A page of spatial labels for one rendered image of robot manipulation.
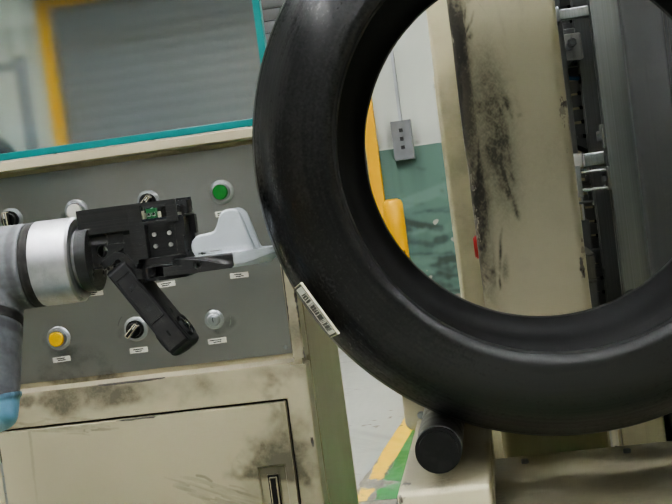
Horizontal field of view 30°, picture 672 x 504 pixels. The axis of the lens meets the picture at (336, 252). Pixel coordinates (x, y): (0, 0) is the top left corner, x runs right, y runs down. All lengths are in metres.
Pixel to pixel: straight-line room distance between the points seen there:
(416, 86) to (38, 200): 8.44
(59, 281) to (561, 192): 0.61
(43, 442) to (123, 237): 0.81
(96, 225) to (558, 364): 0.49
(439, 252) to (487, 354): 9.24
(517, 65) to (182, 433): 0.82
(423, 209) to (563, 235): 8.85
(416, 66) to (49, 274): 9.18
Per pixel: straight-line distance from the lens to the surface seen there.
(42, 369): 2.11
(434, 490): 1.21
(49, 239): 1.32
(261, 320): 2.00
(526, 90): 1.55
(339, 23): 1.17
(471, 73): 1.55
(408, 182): 10.40
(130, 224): 1.29
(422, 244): 10.41
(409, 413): 1.55
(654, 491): 1.36
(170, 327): 1.31
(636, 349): 1.17
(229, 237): 1.28
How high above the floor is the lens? 1.16
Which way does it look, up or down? 3 degrees down
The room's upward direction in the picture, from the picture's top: 8 degrees counter-clockwise
